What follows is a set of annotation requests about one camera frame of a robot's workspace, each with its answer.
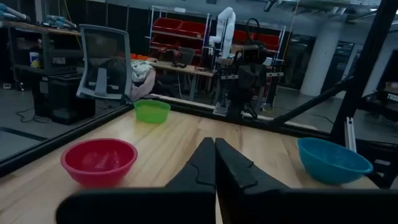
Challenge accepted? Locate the white container with label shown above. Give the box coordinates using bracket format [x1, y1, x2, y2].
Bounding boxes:
[29, 51, 44, 70]

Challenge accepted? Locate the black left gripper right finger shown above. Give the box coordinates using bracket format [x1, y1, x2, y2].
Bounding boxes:
[215, 138, 398, 224]

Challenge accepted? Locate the black frame post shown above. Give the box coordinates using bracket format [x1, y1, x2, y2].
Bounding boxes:
[329, 0, 398, 147]

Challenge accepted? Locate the metal shelf with red bins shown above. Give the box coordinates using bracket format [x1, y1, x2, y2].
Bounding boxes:
[233, 21, 287, 65]
[149, 5, 213, 65]

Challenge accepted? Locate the wooden workbench with black frame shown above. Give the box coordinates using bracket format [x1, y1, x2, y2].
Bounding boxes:
[0, 20, 82, 77]

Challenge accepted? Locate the black floor cable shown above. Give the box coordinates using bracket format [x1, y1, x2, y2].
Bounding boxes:
[15, 107, 51, 124]

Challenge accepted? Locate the green plastic bowl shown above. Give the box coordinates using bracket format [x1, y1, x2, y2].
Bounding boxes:
[133, 99, 172, 124]

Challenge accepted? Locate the black table border frame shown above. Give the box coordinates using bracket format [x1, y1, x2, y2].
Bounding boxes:
[0, 93, 398, 189]

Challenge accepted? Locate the white round column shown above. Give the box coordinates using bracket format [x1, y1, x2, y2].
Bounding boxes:
[299, 21, 343, 98]

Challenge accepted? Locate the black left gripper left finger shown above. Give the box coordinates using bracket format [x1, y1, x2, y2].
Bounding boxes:
[55, 138, 216, 224]

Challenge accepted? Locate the black cabinet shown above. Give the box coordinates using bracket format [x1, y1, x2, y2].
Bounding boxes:
[32, 73, 96, 126]

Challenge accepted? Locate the blue plastic bowl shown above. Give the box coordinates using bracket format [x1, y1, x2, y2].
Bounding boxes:
[297, 137, 374, 186]

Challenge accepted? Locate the silver aluminium extrusion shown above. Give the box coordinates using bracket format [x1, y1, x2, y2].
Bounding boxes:
[344, 116, 358, 153]

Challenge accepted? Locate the black diagonal frame brace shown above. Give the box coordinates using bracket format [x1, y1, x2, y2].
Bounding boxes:
[272, 77, 355, 126]

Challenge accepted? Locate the wooden desk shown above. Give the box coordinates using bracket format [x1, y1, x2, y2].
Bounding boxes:
[146, 57, 216, 102]

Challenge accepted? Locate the light cloth bundle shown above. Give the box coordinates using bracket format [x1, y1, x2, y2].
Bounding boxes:
[130, 60, 157, 101]

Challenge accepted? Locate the grey mesh office chair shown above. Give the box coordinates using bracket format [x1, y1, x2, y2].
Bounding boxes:
[76, 24, 134, 101]

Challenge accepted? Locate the red plastic bowl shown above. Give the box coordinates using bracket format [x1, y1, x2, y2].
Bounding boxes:
[60, 138, 139, 189]

